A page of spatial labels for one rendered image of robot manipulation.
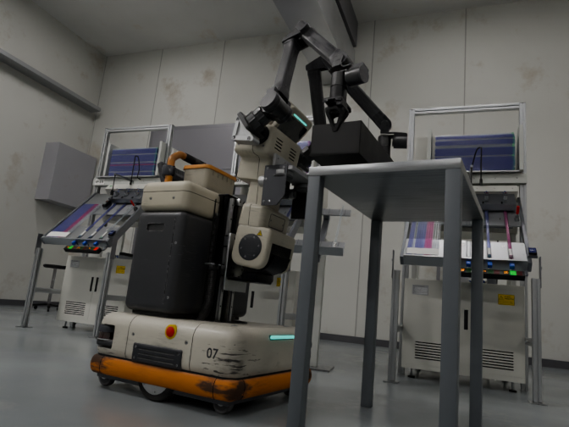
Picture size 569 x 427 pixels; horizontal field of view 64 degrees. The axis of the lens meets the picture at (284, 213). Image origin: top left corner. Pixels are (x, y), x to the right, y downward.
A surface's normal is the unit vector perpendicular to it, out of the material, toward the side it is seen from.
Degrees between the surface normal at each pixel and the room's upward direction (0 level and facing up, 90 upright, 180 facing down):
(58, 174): 90
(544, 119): 90
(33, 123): 90
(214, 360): 90
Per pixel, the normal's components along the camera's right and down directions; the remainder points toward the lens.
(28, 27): 0.93, 0.02
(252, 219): -0.46, -0.22
